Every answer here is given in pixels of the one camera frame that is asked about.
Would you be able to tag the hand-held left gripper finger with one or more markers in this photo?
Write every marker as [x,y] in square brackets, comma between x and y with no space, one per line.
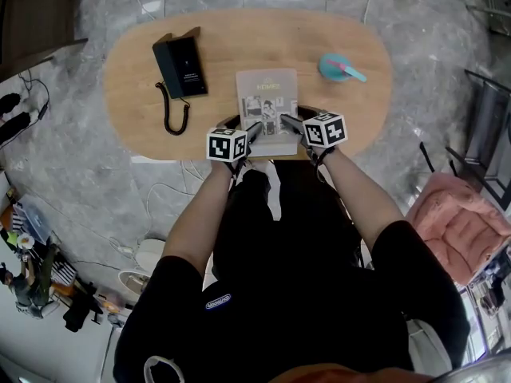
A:
[255,132]
[233,122]

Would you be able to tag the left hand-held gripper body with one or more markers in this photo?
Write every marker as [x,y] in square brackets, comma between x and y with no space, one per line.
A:
[223,146]

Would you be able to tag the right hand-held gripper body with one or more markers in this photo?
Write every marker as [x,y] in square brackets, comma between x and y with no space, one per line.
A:
[325,132]

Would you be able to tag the magazine with cover photos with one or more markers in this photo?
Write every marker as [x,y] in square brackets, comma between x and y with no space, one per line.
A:
[267,90]

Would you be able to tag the pink cushioned armchair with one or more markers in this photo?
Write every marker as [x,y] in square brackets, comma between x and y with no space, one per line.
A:
[459,230]

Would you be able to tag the person's right forearm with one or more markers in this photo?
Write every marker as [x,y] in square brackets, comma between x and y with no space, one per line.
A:
[359,198]

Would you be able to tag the person's left forearm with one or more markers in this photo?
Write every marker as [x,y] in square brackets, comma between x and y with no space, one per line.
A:
[199,214]

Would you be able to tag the light wooden oval table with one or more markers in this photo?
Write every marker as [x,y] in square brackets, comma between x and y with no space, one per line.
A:
[259,38]

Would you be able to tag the teal spray bottle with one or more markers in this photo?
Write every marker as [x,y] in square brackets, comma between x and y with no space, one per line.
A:
[333,68]

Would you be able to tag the person's black trousers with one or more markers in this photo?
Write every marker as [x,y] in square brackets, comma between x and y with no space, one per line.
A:
[255,222]

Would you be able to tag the person's black t-shirt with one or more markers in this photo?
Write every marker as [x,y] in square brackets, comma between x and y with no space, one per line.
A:
[299,313]

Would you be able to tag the clear storage box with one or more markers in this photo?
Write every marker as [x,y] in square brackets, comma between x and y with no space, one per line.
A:
[36,222]

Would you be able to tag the black white striped couch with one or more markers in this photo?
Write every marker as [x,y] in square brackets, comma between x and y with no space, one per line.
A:
[64,271]

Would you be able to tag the steel frame sink table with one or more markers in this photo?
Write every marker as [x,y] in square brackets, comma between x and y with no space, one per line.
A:
[495,10]

